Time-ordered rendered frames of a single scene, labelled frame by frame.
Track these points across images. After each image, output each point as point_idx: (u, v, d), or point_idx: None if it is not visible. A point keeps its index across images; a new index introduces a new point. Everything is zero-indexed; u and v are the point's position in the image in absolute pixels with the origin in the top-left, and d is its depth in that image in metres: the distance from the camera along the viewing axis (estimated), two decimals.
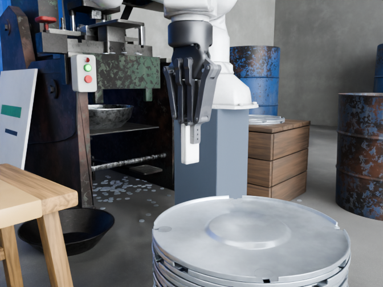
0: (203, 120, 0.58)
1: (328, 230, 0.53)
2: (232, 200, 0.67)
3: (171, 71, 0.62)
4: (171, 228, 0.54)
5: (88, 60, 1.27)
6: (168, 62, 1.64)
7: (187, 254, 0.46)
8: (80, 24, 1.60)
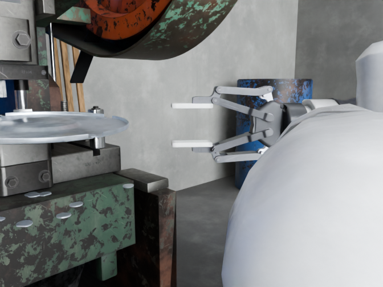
0: (215, 161, 0.62)
1: None
2: (95, 135, 0.51)
3: (263, 97, 0.60)
4: (97, 119, 0.67)
5: None
6: (153, 192, 0.75)
7: (60, 115, 0.70)
8: None
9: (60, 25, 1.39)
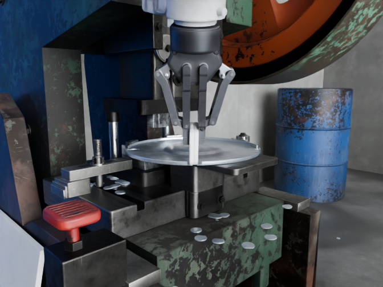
0: (172, 120, 0.59)
1: None
2: (253, 148, 0.77)
3: (220, 73, 0.56)
4: None
5: None
6: (302, 211, 0.84)
7: (158, 142, 0.85)
8: (129, 141, 0.80)
9: None
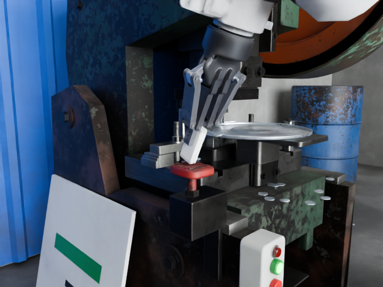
0: (184, 123, 0.57)
1: (281, 126, 1.00)
2: None
3: None
4: (224, 135, 0.84)
5: (280, 253, 0.62)
6: (341, 184, 0.99)
7: None
8: None
9: None
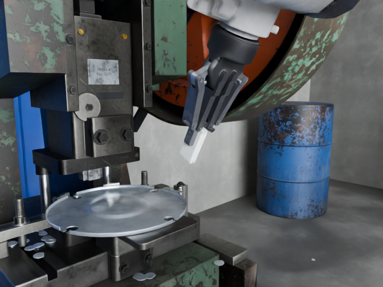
0: (186, 123, 0.57)
1: None
2: None
3: None
4: (163, 217, 0.68)
5: None
6: (237, 265, 0.82)
7: (175, 203, 0.77)
8: (57, 196, 0.78)
9: None
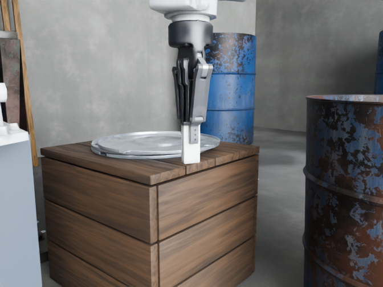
0: (198, 120, 0.57)
1: None
2: None
3: (178, 72, 0.63)
4: (131, 150, 0.73)
5: None
6: None
7: None
8: None
9: None
